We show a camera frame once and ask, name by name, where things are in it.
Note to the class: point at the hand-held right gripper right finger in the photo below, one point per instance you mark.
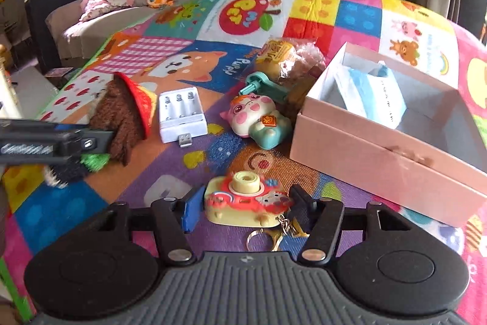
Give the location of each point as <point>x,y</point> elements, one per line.
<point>302,205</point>

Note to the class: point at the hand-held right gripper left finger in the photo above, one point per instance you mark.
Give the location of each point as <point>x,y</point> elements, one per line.
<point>192,212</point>

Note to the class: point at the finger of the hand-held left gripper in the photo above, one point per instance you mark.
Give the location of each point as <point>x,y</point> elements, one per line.
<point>95,143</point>

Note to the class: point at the brown knitted toy red pot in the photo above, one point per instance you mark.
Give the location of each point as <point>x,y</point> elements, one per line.
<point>118,111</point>

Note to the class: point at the pink cardboard box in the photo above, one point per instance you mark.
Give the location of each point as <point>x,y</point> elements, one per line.
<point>361,157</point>

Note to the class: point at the white battery charger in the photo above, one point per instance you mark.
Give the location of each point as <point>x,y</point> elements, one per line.
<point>182,123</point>

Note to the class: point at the pink pig toy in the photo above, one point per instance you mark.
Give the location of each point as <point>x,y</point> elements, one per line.
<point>251,111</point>

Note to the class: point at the clear bag of brown nuts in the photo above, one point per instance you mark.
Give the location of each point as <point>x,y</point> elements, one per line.
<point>304,81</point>

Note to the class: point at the teal plastic toy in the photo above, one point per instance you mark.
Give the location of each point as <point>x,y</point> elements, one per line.
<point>262,83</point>

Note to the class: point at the blue face mask packet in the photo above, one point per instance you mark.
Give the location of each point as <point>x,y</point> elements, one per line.
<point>373,92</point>

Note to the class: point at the colourful cartoon play mat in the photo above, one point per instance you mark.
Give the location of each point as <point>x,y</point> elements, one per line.
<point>266,157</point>

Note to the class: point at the black tank cabinet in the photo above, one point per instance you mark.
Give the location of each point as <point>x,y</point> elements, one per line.
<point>45,16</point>

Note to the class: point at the pink doll plush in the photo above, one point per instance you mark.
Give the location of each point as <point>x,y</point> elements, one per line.
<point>106,1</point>

